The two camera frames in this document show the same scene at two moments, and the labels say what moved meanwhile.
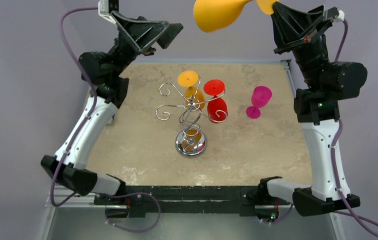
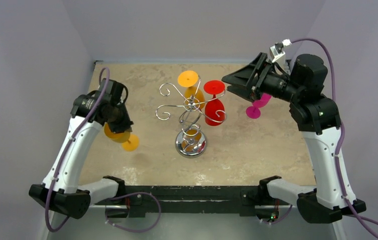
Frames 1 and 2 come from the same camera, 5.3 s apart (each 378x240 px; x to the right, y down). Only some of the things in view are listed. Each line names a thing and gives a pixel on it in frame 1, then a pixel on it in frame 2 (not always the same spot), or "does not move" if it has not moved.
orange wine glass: [213, 16] -> [129, 142]
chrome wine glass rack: [191, 142] does not move
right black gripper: [300, 42] -> [259, 77]
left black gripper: [143, 34] -> [124, 126]
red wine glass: [217, 109] does not move
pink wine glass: [261, 95] does not move
